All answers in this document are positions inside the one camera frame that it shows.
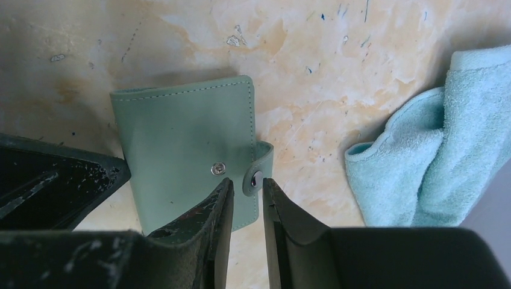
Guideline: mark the light blue towel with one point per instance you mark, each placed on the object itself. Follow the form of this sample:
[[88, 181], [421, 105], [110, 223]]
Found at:
[[438, 153]]

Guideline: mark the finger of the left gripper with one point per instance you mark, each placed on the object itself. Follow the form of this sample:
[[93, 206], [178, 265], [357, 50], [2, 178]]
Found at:
[[46, 186]]

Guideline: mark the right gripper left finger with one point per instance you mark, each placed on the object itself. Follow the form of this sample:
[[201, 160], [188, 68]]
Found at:
[[189, 252]]

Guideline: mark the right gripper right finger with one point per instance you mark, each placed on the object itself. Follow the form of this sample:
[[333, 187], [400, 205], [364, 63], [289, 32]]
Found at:
[[303, 252]]

